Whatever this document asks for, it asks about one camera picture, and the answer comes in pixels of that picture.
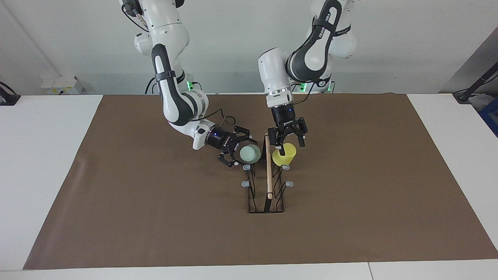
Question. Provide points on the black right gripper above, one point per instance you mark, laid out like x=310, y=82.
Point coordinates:
x=221, y=140

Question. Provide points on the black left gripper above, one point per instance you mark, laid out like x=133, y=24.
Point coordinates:
x=284, y=118

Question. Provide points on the pale green plastic cup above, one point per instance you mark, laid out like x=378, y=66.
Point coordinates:
x=249, y=154

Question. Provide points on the yellow plastic cup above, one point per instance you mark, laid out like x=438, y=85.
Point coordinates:
x=285, y=156

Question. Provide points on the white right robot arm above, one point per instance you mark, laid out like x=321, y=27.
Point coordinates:
x=171, y=89

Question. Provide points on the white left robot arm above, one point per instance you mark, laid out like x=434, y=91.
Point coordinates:
x=307, y=58

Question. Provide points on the brown table mat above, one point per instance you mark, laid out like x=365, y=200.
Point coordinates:
x=155, y=214

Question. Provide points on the white power strip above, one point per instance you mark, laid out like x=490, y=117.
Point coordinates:
x=62, y=85

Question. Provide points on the black pole stand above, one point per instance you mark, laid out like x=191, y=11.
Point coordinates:
x=472, y=87

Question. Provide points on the blue box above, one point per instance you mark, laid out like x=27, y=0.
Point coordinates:
x=491, y=116

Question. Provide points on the small black clamp stand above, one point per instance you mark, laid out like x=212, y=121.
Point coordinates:
x=7, y=97

